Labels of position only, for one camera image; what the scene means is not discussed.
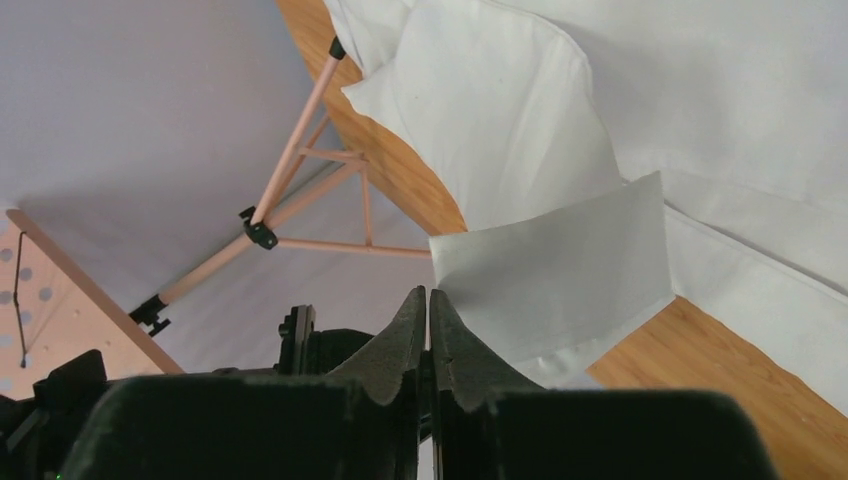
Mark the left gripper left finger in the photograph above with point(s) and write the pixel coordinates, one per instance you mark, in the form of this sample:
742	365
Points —
358	421

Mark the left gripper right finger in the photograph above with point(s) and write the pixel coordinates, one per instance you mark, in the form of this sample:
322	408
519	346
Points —
492	422

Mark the white long sleeve shirt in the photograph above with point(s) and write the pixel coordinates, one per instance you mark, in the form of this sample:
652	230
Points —
742	107

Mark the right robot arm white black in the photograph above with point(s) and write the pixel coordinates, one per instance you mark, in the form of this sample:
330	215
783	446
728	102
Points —
199	371

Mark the pink music stand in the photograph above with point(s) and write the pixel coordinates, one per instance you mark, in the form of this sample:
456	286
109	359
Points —
53	311

